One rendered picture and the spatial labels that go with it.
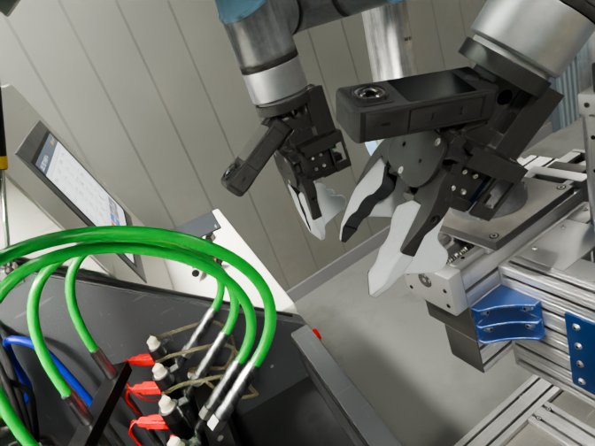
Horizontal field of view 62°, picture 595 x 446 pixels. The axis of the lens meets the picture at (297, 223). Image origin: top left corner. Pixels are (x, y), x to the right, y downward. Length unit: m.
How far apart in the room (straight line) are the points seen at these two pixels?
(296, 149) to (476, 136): 0.30
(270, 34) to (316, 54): 2.01
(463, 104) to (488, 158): 0.05
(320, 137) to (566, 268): 0.55
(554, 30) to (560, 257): 0.71
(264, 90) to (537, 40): 0.34
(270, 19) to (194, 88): 1.75
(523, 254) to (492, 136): 0.66
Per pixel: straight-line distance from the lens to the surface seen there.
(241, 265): 0.55
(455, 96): 0.38
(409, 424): 2.03
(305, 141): 0.66
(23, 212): 0.89
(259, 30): 0.61
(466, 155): 0.40
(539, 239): 1.10
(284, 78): 0.62
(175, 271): 1.38
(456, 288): 0.98
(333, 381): 0.88
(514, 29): 0.39
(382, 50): 1.00
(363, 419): 0.82
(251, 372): 0.63
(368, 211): 0.47
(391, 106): 0.35
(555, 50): 0.39
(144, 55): 2.30
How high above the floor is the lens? 1.56
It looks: 26 degrees down
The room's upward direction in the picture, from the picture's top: 21 degrees counter-clockwise
